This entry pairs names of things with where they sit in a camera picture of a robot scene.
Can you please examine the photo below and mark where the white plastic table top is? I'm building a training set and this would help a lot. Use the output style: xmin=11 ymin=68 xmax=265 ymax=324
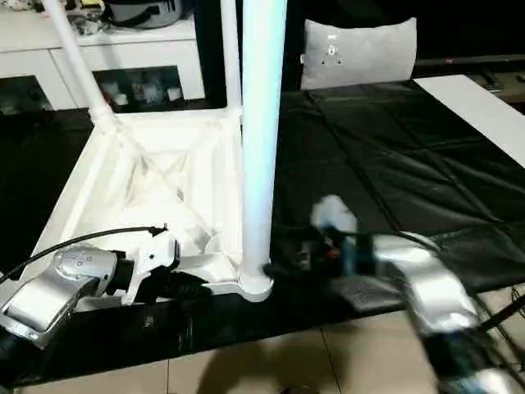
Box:
xmin=30 ymin=106 xmax=276 ymax=305

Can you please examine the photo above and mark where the white plastic table leg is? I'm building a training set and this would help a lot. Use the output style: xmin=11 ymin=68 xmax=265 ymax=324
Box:
xmin=219 ymin=0 xmax=244 ymax=115
xmin=39 ymin=0 xmax=115 ymax=121
xmin=239 ymin=0 xmax=287 ymax=285

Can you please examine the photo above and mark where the black stand leg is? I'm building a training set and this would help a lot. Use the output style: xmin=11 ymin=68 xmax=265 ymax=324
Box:
xmin=478 ymin=294 xmax=525 ymax=334

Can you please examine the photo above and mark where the grey cushion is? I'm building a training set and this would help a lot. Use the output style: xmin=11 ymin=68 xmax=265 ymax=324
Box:
xmin=299 ymin=16 xmax=418 ymax=91

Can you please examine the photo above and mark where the black cabinet with gold label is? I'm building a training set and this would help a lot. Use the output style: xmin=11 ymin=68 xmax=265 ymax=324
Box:
xmin=194 ymin=0 xmax=309 ymax=104

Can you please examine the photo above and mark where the white sideboard with glass doors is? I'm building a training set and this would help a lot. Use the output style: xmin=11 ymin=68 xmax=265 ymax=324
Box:
xmin=0 ymin=0 xmax=207 ymax=112

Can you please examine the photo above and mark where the grey helmet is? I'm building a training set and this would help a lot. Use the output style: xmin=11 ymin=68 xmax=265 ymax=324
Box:
xmin=103 ymin=0 xmax=185 ymax=30

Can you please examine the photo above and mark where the dark clutter pile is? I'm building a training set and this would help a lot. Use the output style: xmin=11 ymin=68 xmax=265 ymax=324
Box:
xmin=66 ymin=7 xmax=107 ymax=37

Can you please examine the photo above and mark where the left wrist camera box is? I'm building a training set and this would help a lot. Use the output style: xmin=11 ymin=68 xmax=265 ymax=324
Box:
xmin=121 ymin=231 xmax=183 ymax=308

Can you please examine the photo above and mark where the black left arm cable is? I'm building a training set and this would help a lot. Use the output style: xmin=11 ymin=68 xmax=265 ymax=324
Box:
xmin=0 ymin=222 xmax=170 ymax=285

